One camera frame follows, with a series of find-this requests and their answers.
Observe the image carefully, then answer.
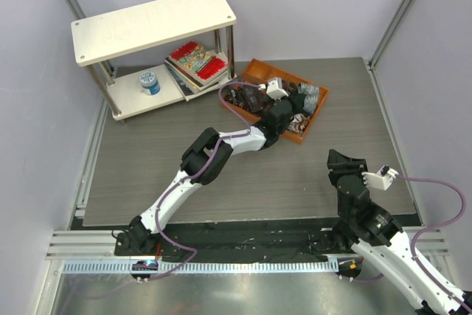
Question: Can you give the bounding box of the white two-tier shelf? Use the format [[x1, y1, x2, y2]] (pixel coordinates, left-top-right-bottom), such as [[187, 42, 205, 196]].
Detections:
[[71, 0, 237, 120]]

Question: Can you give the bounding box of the bottom dark cover book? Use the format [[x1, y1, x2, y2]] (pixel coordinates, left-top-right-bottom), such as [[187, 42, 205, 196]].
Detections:
[[164, 63, 229, 101]]

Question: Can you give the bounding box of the cat pattern tie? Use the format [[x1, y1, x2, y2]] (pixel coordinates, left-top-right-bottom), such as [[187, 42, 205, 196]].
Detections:
[[286, 114, 310, 136]]

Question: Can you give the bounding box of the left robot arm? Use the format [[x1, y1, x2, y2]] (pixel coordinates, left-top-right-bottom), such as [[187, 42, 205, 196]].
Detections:
[[124, 94, 305, 255]]

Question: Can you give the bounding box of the grey floral tie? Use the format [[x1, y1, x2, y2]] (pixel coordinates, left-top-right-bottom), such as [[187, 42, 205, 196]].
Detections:
[[297, 83, 320, 116]]

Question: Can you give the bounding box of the brown blue floral tie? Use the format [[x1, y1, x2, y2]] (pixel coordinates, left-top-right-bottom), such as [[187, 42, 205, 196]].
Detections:
[[240, 86, 268, 114]]

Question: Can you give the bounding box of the red treehouse book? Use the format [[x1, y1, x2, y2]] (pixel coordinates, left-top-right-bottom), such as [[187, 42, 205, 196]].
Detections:
[[168, 41, 227, 84]]

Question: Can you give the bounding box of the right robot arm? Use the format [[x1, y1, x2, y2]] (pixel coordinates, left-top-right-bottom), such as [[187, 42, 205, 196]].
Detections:
[[327, 149, 471, 314]]

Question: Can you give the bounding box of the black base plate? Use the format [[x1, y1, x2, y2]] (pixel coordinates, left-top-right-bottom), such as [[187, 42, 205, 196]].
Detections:
[[110, 222, 378, 263]]

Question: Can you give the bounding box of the blue jar white lid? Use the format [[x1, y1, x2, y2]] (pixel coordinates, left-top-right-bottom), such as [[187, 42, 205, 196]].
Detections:
[[139, 70, 161, 95]]

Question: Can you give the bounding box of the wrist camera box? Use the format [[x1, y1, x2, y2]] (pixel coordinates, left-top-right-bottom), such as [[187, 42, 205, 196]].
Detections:
[[361, 165, 399, 191], [265, 77, 288, 100]]

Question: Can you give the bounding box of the slotted cable duct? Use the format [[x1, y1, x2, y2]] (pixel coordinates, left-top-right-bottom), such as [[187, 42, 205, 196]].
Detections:
[[62, 259, 339, 275]]

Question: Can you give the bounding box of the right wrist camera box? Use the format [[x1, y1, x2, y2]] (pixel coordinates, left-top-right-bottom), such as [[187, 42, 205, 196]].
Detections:
[[361, 165, 399, 191]]

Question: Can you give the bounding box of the orange wooden divided tray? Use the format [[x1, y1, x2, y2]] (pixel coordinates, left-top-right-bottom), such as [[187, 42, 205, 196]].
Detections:
[[222, 59, 329, 145]]

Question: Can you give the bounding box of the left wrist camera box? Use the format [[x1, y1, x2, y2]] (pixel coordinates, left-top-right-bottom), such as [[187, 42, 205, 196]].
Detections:
[[265, 77, 288, 100]]

